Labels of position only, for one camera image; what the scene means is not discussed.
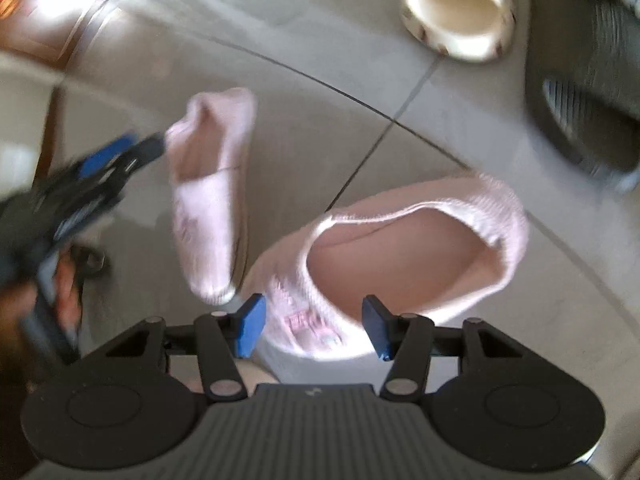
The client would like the cream slipper with brown hearts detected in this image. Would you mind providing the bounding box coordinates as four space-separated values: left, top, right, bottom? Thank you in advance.
400 0 517 64

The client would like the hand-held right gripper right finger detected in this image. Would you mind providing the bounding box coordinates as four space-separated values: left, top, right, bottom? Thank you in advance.
362 295 546 404

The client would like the pink knitted slipper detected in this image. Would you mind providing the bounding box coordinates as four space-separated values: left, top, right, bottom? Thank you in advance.
164 87 258 307
244 172 531 392

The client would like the wooden shoe rack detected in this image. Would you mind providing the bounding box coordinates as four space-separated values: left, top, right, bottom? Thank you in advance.
0 0 119 69

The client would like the grey ribbed slipper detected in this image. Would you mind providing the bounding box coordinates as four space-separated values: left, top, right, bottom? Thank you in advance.
524 0 640 196

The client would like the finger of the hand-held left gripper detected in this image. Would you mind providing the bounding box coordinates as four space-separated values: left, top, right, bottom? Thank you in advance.
120 132 167 168
82 132 141 181

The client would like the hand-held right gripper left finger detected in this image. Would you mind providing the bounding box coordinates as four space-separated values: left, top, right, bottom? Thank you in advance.
82 294 267 403

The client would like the person's left hand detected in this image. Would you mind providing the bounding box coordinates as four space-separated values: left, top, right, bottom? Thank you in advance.
47 250 86 356

